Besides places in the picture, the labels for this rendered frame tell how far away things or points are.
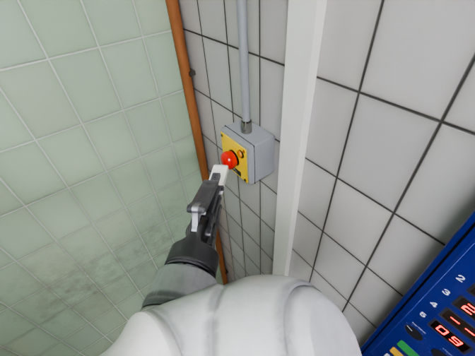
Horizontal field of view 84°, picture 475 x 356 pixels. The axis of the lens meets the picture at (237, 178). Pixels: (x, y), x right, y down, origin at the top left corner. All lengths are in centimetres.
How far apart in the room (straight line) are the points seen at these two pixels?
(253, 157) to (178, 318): 40
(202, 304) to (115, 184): 70
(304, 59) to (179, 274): 33
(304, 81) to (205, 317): 34
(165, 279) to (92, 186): 52
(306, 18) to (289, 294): 33
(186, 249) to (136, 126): 47
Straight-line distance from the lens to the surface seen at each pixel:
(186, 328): 18
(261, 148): 53
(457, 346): 52
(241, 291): 17
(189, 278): 35
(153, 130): 80
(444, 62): 35
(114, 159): 81
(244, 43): 48
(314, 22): 40
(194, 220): 40
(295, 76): 43
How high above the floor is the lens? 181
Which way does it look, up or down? 42 degrees down
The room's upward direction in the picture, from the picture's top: 5 degrees counter-clockwise
